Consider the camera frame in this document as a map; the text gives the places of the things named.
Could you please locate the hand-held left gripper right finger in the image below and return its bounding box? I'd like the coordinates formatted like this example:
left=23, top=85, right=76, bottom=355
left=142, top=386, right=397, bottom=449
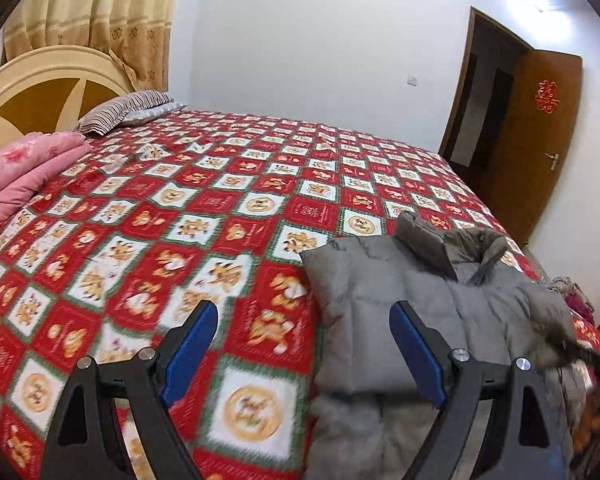
left=388, top=300, right=573, bottom=480

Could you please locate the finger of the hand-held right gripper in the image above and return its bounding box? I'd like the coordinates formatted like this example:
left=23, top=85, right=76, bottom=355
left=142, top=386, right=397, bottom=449
left=542, top=337, right=600, bottom=386

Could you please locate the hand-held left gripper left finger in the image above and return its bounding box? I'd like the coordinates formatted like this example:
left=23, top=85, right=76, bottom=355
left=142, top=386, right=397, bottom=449
left=40, top=300, right=221, bottom=480

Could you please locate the grey down jacket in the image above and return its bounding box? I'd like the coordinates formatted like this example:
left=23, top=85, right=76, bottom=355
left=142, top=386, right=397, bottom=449
left=300, top=210, right=588, bottom=480

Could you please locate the pile of magenta clothes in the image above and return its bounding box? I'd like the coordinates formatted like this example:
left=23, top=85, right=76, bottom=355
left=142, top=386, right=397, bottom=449
left=547, top=276, right=596, bottom=321

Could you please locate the red printed blanket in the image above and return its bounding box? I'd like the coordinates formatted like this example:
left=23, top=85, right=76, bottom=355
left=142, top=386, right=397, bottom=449
left=0, top=105, right=600, bottom=480

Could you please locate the brown wooden door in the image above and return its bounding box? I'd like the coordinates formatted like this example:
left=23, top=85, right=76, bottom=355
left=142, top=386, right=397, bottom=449
left=480, top=49, right=583, bottom=246

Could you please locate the grey dotted pillow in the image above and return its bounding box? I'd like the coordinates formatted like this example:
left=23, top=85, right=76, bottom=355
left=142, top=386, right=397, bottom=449
left=122, top=101, right=188, bottom=126

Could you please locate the pink folded quilt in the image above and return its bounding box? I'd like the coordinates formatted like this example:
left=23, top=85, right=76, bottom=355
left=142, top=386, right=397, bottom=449
left=0, top=131, right=93, bottom=233

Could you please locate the striped pillow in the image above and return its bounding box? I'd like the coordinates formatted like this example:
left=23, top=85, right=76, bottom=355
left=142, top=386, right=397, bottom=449
left=76, top=90, right=175, bottom=137

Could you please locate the red paper door decoration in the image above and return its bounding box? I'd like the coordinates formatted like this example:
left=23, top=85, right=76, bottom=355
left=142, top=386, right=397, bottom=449
left=534, top=79, right=561, bottom=117

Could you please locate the cream wooden headboard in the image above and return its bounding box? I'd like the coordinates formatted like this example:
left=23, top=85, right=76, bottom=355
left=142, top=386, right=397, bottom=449
left=0, top=47, right=131, bottom=168

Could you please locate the beige patterned curtain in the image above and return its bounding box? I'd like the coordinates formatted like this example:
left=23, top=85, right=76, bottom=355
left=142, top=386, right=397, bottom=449
left=2, top=0, right=186, bottom=106

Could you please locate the brown door frame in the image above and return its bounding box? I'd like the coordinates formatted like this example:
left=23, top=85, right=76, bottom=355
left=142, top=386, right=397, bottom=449
left=437, top=6, right=536, bottom=171

